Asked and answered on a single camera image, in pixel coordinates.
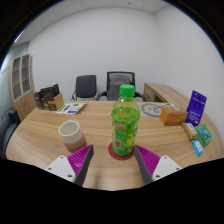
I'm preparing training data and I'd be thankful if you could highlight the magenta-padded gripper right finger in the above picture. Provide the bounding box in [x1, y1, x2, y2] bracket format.
[133, 144, 184, 186]

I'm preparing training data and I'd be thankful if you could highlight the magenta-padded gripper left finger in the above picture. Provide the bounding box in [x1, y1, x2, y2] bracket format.
[43, 144, 95, 187]

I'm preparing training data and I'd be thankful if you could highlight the green drink bottle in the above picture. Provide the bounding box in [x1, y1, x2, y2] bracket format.
[110, 84, 141, 157]

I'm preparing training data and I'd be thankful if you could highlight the white and pink ceramic cup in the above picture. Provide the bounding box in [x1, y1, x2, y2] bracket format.
[58, 119, 88, 153]

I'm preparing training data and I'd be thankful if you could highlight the wooden tissue box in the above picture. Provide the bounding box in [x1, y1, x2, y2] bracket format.
[158, 105, 189, 127]

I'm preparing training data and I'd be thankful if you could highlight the flat round red coaster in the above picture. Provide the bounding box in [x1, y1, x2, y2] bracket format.
[107, 142, 136, 161]

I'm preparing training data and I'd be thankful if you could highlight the green cloth pack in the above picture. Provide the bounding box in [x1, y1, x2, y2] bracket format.
[194, 123, 213, 148]

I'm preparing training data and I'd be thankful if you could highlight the round grey paper disc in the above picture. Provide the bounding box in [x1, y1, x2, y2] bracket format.
[139, 101, 168, 118]

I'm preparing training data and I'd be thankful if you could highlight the white printed leaflet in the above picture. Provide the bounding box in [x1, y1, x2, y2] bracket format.
[55, 102, 87, 115]

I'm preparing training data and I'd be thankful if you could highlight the open cardboard box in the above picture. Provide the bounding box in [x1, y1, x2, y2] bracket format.
[46, 92, 65, 112]

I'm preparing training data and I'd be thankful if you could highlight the dark armchair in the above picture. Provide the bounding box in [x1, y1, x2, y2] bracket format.
[0, 108, 22, 158]

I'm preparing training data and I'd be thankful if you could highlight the purple package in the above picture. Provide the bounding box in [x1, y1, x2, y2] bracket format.
[185, 89, 208, 127]

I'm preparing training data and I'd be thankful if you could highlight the dark brown box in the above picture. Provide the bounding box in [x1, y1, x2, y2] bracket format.
[33, 90, 44, 111]

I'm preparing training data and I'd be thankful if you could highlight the wooden shelf cabinet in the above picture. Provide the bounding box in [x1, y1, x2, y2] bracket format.
[8, 53, 37, 122]

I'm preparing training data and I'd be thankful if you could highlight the wooden side desk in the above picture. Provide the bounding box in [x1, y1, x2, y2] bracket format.
[143, 82, 189, 109]

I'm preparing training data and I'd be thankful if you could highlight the black box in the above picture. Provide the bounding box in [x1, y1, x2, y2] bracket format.
[39, 83, 61, 99]

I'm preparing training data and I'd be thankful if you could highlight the black padded office chair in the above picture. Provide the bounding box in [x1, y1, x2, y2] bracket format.
[70, 74, 98, 102]

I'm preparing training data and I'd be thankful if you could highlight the black mesh office chair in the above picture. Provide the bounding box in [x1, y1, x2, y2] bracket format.
[95, 71, 148, 102]

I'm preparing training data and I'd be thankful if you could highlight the long ceiling light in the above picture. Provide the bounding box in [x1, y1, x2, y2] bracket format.
[13, 29, 26, 44]

